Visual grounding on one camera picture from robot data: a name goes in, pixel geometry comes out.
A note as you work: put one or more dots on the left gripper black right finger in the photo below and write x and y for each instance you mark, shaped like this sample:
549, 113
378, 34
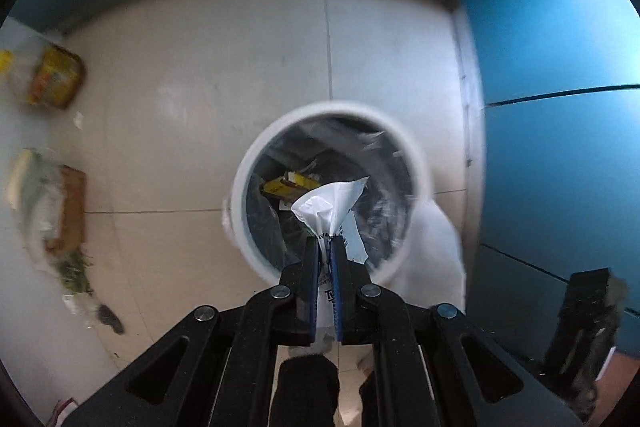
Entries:
432, 366

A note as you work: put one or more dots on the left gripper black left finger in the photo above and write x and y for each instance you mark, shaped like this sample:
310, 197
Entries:
214, 368

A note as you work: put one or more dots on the white plastic wrapper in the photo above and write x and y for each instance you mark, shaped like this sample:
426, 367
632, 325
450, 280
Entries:
328, 212

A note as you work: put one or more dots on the yellow brown seasoning box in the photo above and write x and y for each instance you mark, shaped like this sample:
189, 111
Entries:
289, 187

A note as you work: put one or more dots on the white trash bin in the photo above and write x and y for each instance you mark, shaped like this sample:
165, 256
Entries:
343, 169

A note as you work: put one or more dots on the right black trouser leg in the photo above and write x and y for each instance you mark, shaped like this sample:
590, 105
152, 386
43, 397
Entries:
368, 392

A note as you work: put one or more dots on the black trouser leg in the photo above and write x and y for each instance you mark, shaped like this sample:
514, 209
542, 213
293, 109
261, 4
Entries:
307, 392
368, 392

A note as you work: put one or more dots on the left black trouser leg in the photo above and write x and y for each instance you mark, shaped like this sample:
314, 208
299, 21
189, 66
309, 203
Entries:
307, 392

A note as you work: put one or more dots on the wooden cutting board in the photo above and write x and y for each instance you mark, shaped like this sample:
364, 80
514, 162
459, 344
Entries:
71, 232

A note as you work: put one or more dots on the plastic bag with vegetables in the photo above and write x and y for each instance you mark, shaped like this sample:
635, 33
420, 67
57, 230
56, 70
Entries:
34, 194

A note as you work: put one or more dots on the yellow cooking oil bottle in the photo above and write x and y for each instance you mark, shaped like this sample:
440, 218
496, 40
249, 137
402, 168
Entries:
44, 75

